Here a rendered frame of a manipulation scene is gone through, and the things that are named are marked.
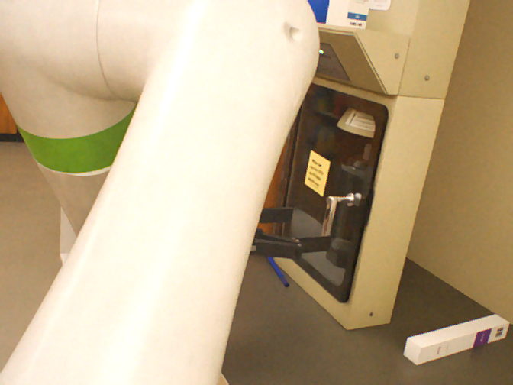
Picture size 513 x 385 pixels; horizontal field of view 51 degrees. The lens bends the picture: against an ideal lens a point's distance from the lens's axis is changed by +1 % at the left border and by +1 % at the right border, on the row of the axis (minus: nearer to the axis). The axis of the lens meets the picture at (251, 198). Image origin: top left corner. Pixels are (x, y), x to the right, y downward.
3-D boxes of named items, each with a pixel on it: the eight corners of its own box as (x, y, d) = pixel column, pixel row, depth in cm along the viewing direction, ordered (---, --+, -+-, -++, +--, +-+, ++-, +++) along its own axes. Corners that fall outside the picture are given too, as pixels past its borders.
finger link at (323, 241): (295, 236, 93) (298, 237, 92) (329, 234, 96) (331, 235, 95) (293, 251, 94) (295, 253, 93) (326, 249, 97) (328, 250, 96)
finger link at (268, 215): (260, 223, 104) (259, 221, 105) (291, 221, 107) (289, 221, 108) (262, 209, 103) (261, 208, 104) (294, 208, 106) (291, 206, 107)
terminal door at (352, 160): (275, 243, 132) (302, 79, 120) (346, 306, 107) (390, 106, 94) (272, 244, 132) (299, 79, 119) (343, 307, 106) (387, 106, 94)
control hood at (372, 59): (302, 69, 120) (310, 23, 117) (398, 96, 93) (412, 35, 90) (256, 65, 115) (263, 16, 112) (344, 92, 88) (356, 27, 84)
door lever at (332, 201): (346, 241, 105) (340, 236, 107) (356, 195, 102) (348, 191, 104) (324, 243, 103) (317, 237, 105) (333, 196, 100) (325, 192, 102)
